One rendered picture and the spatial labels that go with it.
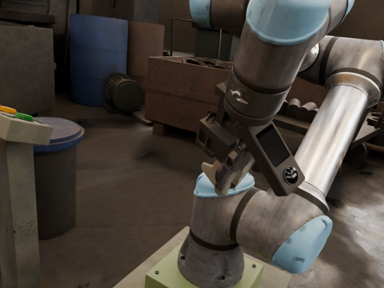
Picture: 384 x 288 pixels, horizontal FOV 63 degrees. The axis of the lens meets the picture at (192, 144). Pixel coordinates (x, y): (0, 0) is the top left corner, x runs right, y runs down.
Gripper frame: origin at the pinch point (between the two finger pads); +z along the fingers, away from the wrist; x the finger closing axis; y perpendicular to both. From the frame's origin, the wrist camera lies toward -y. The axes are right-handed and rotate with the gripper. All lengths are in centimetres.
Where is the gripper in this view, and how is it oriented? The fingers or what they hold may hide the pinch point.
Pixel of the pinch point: (228, 190)
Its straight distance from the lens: 56.6
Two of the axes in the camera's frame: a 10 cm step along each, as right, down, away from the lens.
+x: -7.4, 4.4, -5.0
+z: -1.4, 6.3, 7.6
